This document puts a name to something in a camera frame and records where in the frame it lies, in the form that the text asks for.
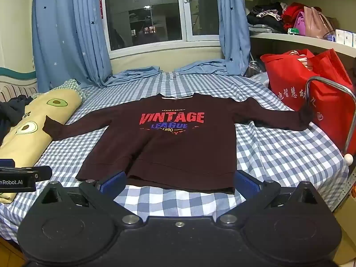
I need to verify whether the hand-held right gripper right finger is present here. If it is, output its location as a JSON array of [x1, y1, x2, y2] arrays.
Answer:
[[216, 170, 326, 228]]

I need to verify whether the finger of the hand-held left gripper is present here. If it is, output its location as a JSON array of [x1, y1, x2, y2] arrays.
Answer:
[[26, 165, 53, 181]]

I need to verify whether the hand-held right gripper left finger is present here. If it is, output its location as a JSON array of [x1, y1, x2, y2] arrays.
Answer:
[[33, 170, 144, 228]]

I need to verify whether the maroon printed sweatshirt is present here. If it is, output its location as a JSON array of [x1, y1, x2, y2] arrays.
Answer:
[[42, 93, 313, 195]]

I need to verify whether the dark clothes pile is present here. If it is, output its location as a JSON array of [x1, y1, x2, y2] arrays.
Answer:
[[247, 2, 287, 32]]

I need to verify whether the red clothes pile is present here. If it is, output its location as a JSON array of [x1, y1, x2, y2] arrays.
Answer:
[[281, 2, 306, 32]]

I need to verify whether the blue white checked bed sheet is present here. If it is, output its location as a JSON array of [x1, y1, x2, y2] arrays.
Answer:
[[0, 71, 349, 241]]

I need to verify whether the yellow avocado print pillow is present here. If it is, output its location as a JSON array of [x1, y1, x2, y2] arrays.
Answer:
[[0, 79, 87, 204]]

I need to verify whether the dark navy garment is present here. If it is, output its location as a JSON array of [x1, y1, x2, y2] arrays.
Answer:
[[0, 96, 34, 142]]

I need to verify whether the teal wave headboard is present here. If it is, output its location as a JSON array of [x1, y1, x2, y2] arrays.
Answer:
[[0, 67, 38, 103]]

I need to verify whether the white plastic bundle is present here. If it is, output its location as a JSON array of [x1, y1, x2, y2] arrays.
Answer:
[[250, 72, 270, 87]]

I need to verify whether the clear plastic bag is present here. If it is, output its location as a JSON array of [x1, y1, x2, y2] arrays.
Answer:
[[245, 60, 265, 79]]

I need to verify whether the blue star curtain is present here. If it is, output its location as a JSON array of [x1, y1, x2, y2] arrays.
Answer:
[[32, 0, 162, 93], [175, 0, 251, 77]]

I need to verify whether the pink handbag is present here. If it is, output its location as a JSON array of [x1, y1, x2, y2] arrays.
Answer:
[[303, 6, 339, 40]]

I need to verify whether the white framed window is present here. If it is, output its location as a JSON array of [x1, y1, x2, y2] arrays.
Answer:
[[99, 0, 223, 59]]

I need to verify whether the white box on shelf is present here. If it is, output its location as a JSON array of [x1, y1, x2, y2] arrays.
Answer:
[[332, 29, 356, 48]]

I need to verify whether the chrome tube frame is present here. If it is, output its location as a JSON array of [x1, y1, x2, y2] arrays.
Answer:
[[304, 76, 356, 156]]

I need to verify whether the white wall shelf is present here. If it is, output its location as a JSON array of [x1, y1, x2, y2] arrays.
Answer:
[[241, 0, 356, 59]]

